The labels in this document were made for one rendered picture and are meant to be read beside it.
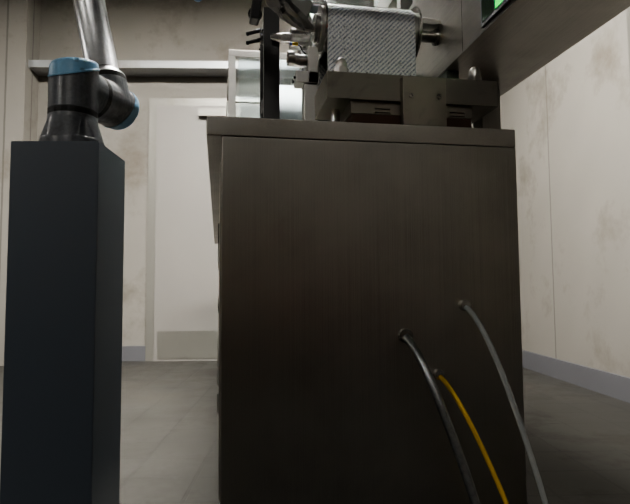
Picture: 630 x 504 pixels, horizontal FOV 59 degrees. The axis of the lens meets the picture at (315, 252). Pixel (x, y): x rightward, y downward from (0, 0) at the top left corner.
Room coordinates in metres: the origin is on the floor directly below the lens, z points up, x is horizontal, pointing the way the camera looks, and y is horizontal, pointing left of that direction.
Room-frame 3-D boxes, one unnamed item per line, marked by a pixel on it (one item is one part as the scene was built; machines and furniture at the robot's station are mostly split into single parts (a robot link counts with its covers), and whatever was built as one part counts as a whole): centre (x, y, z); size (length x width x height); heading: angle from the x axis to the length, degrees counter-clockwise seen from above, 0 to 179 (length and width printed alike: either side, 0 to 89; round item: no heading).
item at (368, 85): (1.30, -0.21, 1.00); 0.40 x 0.16 x 0.06; 100
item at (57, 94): (1.37, 0.60, 1.07); 0.13 x 0.12 x 0.14; 163
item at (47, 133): (1.36, 0.60, 0.95); 0.15 x 0.15 x 0.10
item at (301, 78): (1.48, 0.02, 1.05); 0.06 x 0.05 x 0.31; 100
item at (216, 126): (2.38, 0.10, 0.88); 2.52 x 0.66 x 0.04; 10
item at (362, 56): (1.41, -0.15, 1.11); 0.23 x 0.01 x 0.18; 100
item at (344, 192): (2.39, 0.09, 0.43); 2.52 x 0.64 x 0.86; 10
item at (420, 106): (1.21, -0.24, 0.96); 0.10 x 0.03 x 0.11; 100
